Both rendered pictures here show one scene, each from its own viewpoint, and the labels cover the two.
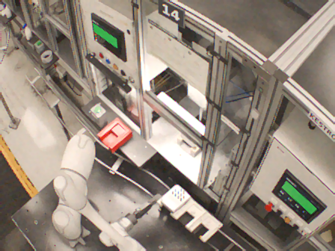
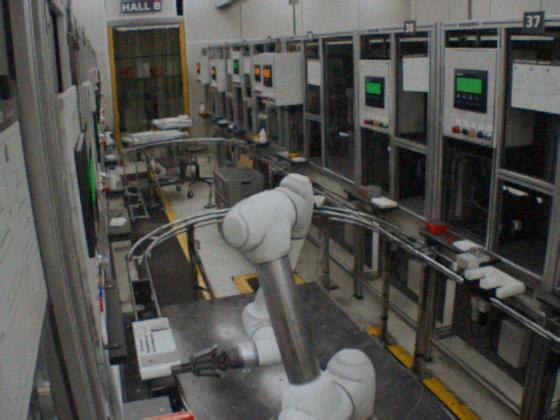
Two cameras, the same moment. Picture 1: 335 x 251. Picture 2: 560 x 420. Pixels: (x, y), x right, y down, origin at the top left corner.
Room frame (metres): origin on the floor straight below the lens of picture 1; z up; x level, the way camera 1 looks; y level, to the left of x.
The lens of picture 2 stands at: (1.94, 1.05, 1.87)
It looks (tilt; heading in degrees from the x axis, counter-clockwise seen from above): 17 degrees down; 206
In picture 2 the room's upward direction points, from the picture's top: 2 degrees counter-clockwise
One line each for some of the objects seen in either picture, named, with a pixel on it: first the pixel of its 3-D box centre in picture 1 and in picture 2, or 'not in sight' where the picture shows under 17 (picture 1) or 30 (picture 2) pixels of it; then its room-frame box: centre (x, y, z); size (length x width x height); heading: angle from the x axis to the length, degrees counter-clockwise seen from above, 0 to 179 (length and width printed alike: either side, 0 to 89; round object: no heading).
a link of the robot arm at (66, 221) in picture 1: (66, 222); (349, 383); (0.57, 0.60, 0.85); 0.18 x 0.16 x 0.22; 167
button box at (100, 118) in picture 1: (100, 114); not in sight; (1.22, 0.38, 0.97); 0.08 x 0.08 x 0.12; 44
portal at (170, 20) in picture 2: not in sight; (150, 91); (-5.62, -5.17, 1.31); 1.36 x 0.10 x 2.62; 134
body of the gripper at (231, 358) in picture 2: (134, 216); (225, 359); (0.63, 0.18, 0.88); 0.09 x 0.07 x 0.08; 135
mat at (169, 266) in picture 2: not in sight; (152, 220); (-2.73, -2.94, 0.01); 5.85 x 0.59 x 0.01; 44
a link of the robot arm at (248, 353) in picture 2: (125, 224); (246, 355); (0.58, 0.23, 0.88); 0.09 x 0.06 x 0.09; 45
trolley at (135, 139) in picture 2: not in sight; (157, 164); (-3.55, -3.45, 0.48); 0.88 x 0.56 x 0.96; 152
